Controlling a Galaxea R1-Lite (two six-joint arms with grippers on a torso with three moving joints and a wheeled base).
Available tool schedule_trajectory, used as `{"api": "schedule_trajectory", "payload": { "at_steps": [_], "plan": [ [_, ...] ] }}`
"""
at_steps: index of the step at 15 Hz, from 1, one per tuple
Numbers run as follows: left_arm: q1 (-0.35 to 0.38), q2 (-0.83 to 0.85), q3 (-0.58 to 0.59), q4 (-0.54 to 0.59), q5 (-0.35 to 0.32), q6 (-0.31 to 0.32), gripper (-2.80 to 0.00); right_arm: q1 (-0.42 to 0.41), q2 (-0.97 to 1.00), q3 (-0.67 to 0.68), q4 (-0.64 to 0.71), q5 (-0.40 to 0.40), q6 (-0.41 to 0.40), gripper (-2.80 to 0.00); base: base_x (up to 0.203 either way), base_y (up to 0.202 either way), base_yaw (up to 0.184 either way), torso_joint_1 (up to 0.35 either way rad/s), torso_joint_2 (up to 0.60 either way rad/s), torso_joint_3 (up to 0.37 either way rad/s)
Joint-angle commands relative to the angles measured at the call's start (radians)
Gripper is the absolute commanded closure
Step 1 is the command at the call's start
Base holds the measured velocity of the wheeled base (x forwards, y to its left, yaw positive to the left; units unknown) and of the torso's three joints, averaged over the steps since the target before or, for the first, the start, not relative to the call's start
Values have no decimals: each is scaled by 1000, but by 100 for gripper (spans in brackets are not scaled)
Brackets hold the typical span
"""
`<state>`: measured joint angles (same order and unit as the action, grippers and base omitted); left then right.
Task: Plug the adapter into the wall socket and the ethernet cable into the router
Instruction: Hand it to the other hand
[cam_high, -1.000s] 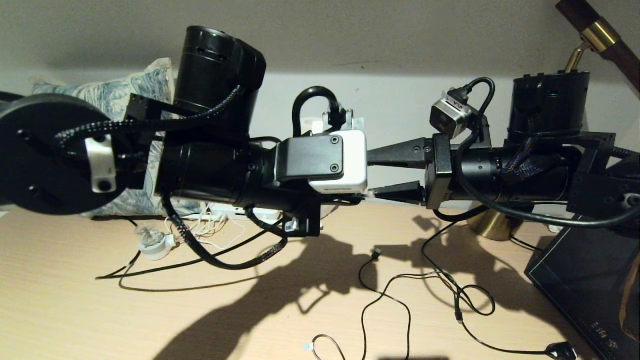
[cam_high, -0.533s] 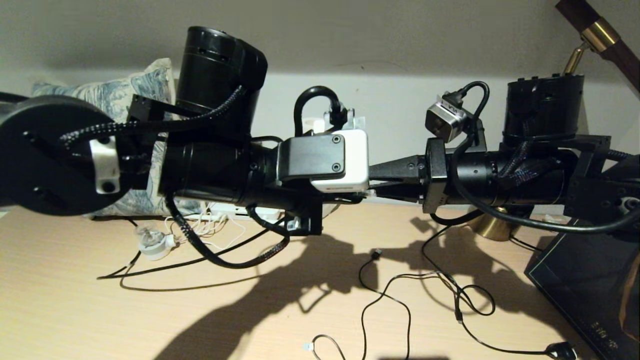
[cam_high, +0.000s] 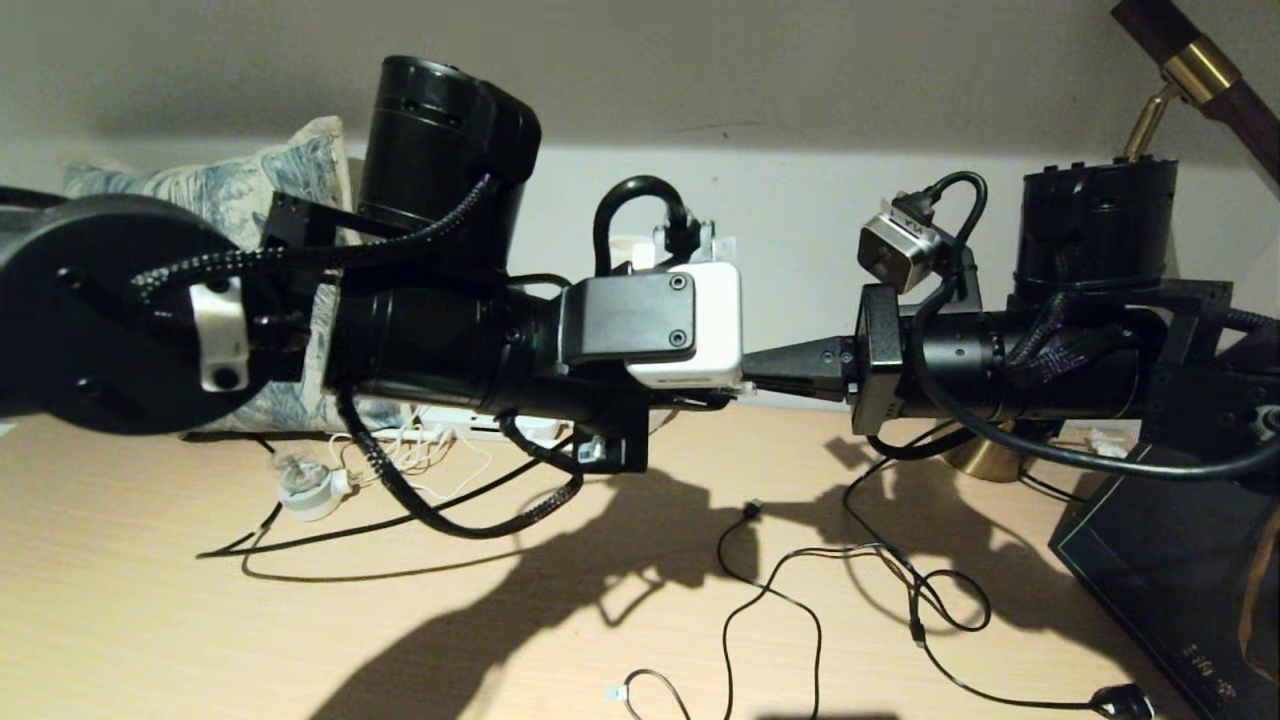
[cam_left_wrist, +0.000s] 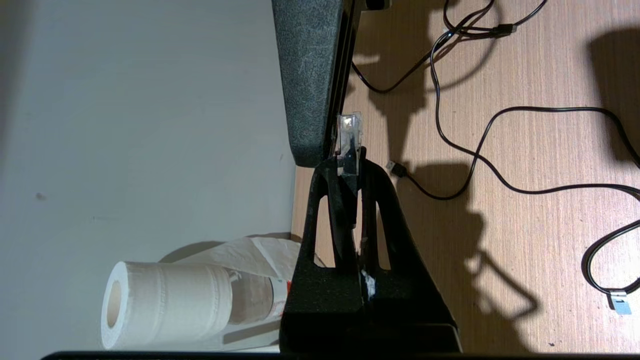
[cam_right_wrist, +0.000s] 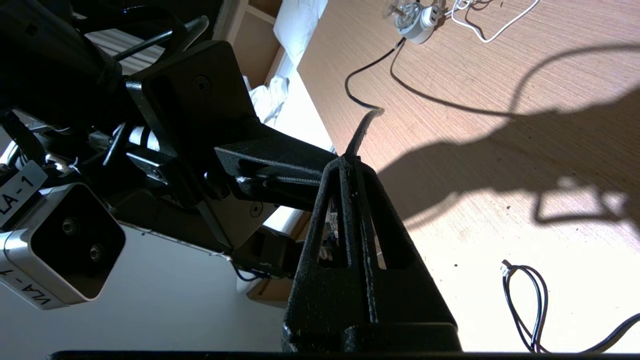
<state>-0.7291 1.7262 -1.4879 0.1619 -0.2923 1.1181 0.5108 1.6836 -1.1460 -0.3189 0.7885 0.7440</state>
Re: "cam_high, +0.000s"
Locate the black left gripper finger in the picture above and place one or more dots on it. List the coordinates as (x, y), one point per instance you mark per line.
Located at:
(690, 403)

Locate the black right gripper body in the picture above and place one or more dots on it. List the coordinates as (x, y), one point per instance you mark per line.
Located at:
(880, 360)

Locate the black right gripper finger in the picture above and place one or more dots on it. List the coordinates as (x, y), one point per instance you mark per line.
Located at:
(810, 385)
(815, 355)

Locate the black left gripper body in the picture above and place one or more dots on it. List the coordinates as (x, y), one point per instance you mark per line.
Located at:
(625, 430)

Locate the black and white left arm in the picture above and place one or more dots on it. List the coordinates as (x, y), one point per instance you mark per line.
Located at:
(430, 340)

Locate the white router with antennas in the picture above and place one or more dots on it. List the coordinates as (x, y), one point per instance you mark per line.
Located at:
(470, 428)

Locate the white paper roll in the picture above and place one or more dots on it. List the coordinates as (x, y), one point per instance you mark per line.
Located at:
(637, 258)

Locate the small crumpled white paper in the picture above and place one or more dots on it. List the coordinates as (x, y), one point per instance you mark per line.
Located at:
(1108, 440)

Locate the clear dome night light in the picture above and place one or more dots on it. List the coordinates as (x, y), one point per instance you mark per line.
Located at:
(305, 490)

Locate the blue leaf print pillow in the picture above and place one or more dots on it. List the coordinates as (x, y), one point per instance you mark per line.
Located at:
(310, 170)

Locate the brass desk lamp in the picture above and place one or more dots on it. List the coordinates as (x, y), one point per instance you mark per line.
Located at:
(1195, 70)

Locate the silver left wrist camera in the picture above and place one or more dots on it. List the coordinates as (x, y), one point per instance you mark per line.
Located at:
(690, 320)

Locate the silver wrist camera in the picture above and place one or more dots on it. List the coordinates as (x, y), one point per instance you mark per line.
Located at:
(900, 255)
(690, 320)

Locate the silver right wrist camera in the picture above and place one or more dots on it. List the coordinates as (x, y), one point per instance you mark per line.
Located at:
(900, 255)

